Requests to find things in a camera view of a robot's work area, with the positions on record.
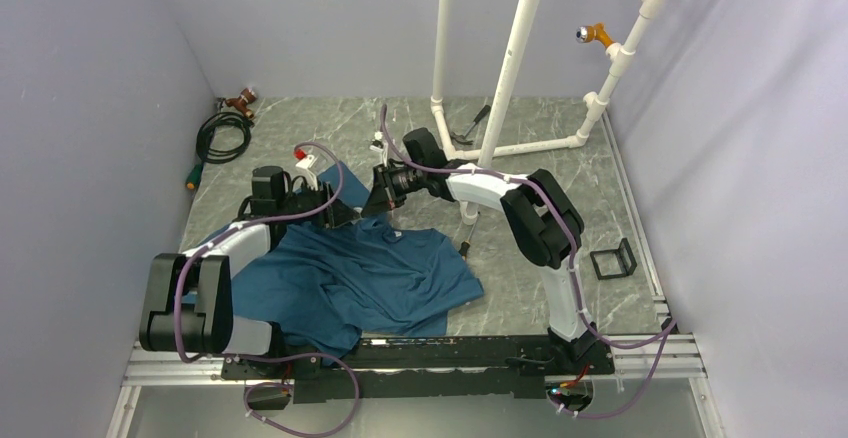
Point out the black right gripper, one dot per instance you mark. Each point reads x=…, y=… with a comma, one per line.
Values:
x=383, y=196

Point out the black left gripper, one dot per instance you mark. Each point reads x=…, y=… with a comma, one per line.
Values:
x=336, y=213

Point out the blue t-shirt garment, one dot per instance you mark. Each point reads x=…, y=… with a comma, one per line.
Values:
x=326, y=287

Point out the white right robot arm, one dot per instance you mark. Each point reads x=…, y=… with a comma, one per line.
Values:
x=546, y=228

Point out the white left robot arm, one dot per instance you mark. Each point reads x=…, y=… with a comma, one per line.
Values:
x=188, y=305

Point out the orange hook peg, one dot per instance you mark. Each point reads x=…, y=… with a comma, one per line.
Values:
x=594, y=33

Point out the white PVC pipe rack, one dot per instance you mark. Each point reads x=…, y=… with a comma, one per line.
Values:
x=539, y=56

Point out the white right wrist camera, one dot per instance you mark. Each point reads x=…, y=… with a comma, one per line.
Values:
x=378, y=145

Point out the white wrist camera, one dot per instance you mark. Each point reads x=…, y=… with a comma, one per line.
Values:
x=307, y=167
x=378, y=145

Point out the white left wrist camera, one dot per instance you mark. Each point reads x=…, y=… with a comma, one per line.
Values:
x=307, y=167

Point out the black handled screwdriver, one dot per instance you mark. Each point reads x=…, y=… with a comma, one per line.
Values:
x=465, y=245

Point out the black handled hammer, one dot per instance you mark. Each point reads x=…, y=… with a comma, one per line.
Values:
x=466, y=138

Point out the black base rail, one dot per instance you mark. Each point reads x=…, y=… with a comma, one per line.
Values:
x=450, y=365

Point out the black open frame box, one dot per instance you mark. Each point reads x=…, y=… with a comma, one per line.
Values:
x=614, y=263

